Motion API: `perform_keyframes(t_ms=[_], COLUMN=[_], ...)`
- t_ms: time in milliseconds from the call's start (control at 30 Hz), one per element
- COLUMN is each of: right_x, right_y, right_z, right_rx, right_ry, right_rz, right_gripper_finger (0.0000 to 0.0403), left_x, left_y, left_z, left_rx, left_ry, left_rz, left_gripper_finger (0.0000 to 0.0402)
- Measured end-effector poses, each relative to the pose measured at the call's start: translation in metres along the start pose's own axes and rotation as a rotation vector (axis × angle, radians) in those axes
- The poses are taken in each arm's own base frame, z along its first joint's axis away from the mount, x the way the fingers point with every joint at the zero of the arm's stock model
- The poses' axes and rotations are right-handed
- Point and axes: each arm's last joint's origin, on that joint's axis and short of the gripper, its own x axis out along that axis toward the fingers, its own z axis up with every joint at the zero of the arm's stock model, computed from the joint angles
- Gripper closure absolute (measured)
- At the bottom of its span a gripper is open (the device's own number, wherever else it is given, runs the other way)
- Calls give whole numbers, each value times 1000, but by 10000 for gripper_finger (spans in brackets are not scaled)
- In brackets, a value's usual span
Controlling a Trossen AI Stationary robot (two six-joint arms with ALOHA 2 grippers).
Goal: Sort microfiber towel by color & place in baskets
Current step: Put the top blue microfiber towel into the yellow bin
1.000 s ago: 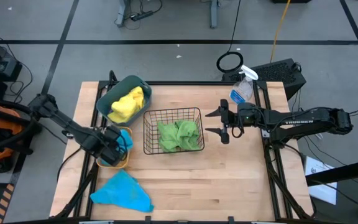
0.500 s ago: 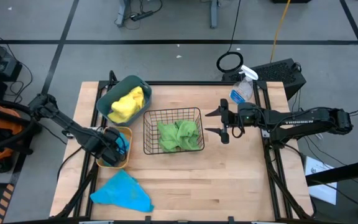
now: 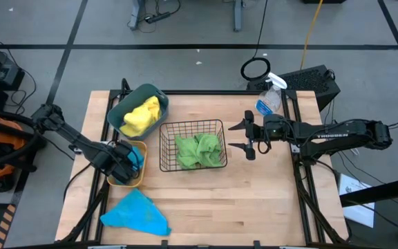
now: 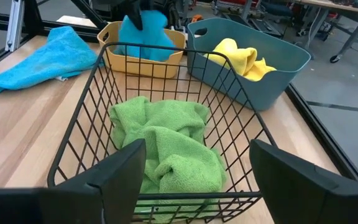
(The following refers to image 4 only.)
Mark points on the silver aluminium extrusion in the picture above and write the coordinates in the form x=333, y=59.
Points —
x=13, y=28

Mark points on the green microfiber towel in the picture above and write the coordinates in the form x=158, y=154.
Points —
x=154, y=112
x=182, y=161

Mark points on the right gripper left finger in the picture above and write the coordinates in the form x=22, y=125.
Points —
x=73, y=202

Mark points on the teal plastic basket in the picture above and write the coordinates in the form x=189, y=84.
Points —
x=259, y=93

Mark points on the yellow plastic basket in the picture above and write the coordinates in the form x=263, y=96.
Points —
x=141, y=67

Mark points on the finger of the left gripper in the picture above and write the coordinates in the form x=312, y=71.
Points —
x=172, y=15
x=135, y=15

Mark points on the wooden workbench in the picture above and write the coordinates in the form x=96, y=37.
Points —
x=328, y=3

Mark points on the yellow microfiber towel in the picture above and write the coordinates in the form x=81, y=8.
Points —
x=235, y=56
x=259, y=73

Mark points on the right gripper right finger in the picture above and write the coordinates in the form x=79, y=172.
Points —
x=306, y=199

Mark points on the blue microfiber towel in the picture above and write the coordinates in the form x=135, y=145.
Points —
x=51, y=59
x=154, y=37

